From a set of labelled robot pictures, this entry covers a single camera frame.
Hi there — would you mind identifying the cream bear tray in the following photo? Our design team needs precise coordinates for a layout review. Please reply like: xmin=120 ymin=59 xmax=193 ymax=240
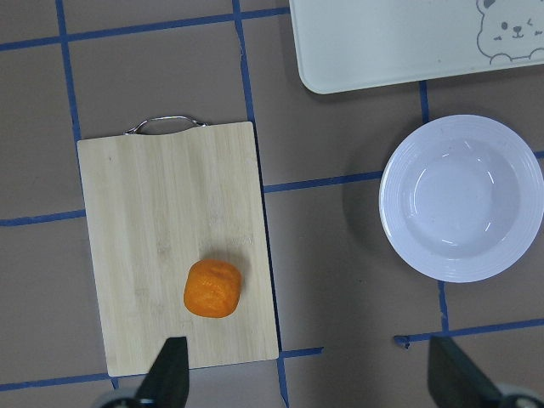
xmin=289 ymin=0 xmax=543 ymax=94

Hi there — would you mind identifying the bamboo cutting board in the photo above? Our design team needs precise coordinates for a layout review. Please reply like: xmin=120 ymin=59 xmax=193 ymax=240
xmin=77 ymin=122 xmax=279 ymax=377

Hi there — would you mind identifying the orange fruit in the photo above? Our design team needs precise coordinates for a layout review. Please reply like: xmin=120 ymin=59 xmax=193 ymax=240
xmin=184 ymin=258 xmax=242 ymax=319

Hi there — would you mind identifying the white round plate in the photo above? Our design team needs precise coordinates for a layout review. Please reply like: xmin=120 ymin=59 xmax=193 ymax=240
xmin=378 ymin=115 xmax=543 ymax=283

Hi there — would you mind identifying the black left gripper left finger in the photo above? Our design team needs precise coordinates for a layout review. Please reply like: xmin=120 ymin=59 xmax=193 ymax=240
xmin=134 ymin=337 xmax=190 ymax=408

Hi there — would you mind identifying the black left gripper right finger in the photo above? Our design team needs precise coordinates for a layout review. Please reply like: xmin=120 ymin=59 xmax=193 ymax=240
xmin=428 ymin=337 xmax=502 ymax=408

